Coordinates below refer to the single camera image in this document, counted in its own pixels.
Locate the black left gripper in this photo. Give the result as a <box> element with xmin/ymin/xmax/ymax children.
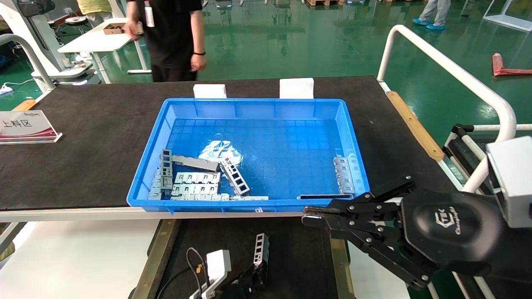
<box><xmin>216</xmin><ymin>262</ymin><xmax>266</xmax><ymax>299</ymax></box>

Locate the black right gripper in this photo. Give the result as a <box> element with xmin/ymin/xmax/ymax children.
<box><xmin>302</xmin><ymin>174</ymin><xmax>505</xmax><ymax>291</ymax></box>

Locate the metal bracket with square windows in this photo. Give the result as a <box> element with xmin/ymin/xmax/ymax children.
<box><xmin>254</xmin><ymin>233</ymin><xmax>270</xmax><ymax>267</ymax></box>

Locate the black container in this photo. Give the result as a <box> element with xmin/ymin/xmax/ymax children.
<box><xmin>131</xmin><ymin>218</ymin><xmax>354</xmax><ymax>299</ymax></box>

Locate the dark grey metal part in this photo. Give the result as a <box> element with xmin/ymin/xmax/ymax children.
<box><xmin>297</xmin><ymin>193</ymin><xmax>354</xmax><ymax>200</ymax></box>

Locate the long flat grey metal part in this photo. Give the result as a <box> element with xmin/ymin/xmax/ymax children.
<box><xmin>172</xmin><ymin>154</ymin><xmax>219</xmax><ymax>172</ymax></box>

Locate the long tabbed metal strip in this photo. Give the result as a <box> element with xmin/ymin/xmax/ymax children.
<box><xmin>170</xmin><ymin>194</ymin><xmax>229</xmax><ymax>202</ymax></box>

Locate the long wooden edge strip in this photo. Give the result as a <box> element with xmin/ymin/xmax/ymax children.
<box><xmin>387</xmin><ymin>91</ymin><xmax>445</xmax><ymax>162</ymax></box>

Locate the black cart with white rods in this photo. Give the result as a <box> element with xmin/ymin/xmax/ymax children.
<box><xmin>443</xmin><ymin>124</ymin><xmax>532</xmax><ymax>191</ymax></box>

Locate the clear plastic bag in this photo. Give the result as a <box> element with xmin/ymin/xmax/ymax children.
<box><xmin>199</xmin><ymin>140</ymin><xmax>243</xmax><ymax>164</ymax></box>

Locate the grey metal brackets stack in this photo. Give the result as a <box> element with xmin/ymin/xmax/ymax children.
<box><xmin>148</xmin><ymin>168</ymin><xmax>163</xmax><ymax>201</ymax></box>

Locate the white label right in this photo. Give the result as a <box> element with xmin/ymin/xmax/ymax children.
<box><xmin>280</xmin><ymin>78</ymin><xmax>315</xmax><ymax>99</ymax></box>

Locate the white label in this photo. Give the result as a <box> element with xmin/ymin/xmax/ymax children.
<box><xmin>194</xmin><ymin>84</ymin><xmax>227</xmax><ymax>99</ymax></box>
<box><xmin>280</xmin><ymin>78</ymin><xmax>315</xmax><ymax>99</ymax></box>

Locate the blue plastic bin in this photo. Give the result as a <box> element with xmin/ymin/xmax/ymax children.
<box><xmin>127</xmin><ymin>98</ymin><xmax>372</xmax><ymax>213</ymax></box>

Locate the white tube railing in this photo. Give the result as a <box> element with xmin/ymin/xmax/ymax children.
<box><xmin>377</xmin><ymin>25</ymin><xmax>517</xmax><ymax>194</ymax></box>

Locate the white label left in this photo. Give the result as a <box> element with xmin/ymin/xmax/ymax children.
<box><xmin>194</xmin><ymin>84</ymin><xmax>227</xmax><ymax>99</ymax></box>

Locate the red floor object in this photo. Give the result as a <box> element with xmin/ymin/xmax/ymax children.
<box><xmin>493</xmin><ymin>53</ymin><xmax>532</xmax><ymax>76</ymax></box>

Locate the person with blue shoe covers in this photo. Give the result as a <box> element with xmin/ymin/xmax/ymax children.
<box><xmin>413</xmin><ymin>0</ymin><xmax>451</xmax><ymax>30</ymax></box>

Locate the white floor platform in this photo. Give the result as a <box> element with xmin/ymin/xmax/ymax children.
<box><xmin>483</xmin><ymin>0</ymin><xmax>532</xmax><ymax>32</ymax></box>

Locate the person in black clothes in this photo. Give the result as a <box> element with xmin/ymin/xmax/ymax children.
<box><xmin>125</xmin><ymin>0</ymin><xmax>207</xmax><ymax>82</ymax></box>

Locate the white red table sign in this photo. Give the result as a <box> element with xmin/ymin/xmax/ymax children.
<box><xmin>0</xmin><ymin>110</ymin><xmax>63</xmax><ymax>145</ymax></box>

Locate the white table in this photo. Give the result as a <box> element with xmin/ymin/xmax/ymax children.
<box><xmin>58</xmin><ymin>17</ymin><xmax>152</xmax><ymax>84</ymax></box>

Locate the open cardboard box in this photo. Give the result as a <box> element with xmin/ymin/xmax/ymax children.
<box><xmin>103</xmin><ymin>23</ymin><xmax>144</xmax><ymax>35</ymax></box>

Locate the grey tube railing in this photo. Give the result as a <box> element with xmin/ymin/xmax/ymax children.
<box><xmin>0</xmin><ymin>33</ymin><xmax>57</xmax><ymax>93</ymax></box>

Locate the person in yellow clothes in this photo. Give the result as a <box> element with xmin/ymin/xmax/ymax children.
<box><xmin>77</xmin><ymin>0</ymin><xmax>113</xmax><ymax>16</ymax></box>

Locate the white machine stand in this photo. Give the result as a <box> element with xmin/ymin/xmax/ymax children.
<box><xmin>0</xmin><ymin>0</ymin><xmax>100</xmax><ymax>86</ymax></box>

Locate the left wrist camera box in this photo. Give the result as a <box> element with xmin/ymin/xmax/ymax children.
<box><xmin>189</xmin><ymin>249</ymin><xmax>232</xmax><ymax>299</ymax></box>

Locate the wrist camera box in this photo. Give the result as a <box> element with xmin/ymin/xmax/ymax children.
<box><xmin>189</xmin><ymin>249</ymin><xmax>232</xmax><ymax>299</ymax></box>
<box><xmin>486</xmin><ymin>136</ymin><xmax>532</xmax><ymax>229</ymax></box>

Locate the tabbed grey metal bracket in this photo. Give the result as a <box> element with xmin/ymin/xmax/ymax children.
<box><xmin>334</xmin><ymin>157</ymin><xmax>357</xmax><ymax>195</ymax></box>

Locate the black camera cable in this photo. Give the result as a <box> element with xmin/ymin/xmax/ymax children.
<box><xmin>156</xmin><ymin>247</ymin><xmax>208</xmax><ymax>299</ymax></box>

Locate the metal bracket with dark windows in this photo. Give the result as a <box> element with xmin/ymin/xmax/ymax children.
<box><xmin>219</xmin><ymin>158</ymin><xmax>251</xmax><ymax>196</ymax></box>

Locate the upright grey metal bracket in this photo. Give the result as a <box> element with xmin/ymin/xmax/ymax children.
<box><xmin>160</xmin><ymin>149</ymin><xmax>173</xmax><ymax>191</ymax></box>

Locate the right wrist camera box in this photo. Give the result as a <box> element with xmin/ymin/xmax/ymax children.
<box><xmin>486</xmin><ymin>136</ymin><xmax>532</xmax><ymax>229</ymax></box>

